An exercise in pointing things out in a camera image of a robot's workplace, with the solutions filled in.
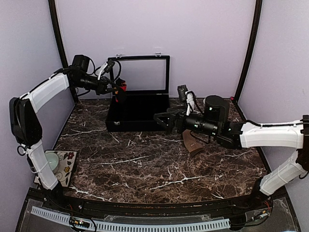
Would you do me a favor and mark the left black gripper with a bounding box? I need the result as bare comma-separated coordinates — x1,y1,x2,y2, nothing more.
74,74,121,96

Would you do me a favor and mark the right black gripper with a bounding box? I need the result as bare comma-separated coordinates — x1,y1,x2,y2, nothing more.
154,105,219,138

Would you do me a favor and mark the argyle red orange black sock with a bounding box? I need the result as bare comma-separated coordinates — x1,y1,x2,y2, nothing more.
115,78,127,103

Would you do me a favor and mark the tan brown sock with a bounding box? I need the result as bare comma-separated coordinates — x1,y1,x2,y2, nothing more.
182,130,204,157

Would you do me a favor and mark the black display case glass lid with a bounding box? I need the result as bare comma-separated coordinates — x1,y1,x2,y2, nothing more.
105,55,170,132

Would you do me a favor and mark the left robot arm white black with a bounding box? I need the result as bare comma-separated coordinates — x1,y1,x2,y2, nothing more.
9,55,120,190

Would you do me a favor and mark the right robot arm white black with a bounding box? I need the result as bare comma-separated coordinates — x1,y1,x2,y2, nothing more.
154,95,309,210

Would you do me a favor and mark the floral patterned mat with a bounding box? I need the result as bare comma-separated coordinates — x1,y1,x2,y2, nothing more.
45,150,77,188

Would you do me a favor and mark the pale green bowl on mat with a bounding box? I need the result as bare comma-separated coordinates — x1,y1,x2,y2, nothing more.
45,152,60,174

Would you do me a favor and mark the green circuit board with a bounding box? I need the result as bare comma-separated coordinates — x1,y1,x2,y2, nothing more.
69,217,90,229

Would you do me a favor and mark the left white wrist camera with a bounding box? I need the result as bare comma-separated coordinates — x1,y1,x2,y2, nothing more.
95,59,115,80

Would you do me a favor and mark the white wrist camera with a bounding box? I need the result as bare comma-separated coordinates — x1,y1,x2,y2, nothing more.
95,59,115,80
177,85,195,116

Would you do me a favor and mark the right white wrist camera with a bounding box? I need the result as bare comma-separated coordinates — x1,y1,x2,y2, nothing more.
177,85,195,116

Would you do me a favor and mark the left black frame post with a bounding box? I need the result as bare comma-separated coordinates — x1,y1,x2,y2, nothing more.
48,0,70,74

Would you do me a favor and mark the black frame post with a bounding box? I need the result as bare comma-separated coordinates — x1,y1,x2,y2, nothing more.
233,0,263,102
48,0,70,74

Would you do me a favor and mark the white slotted cable duct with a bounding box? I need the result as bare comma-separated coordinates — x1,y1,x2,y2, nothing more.
30,206,231,232

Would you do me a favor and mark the black front rail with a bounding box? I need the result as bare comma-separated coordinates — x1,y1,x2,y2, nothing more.
28,188,290,218

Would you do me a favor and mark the right black frame post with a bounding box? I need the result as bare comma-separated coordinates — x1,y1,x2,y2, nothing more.
233,0,263,102

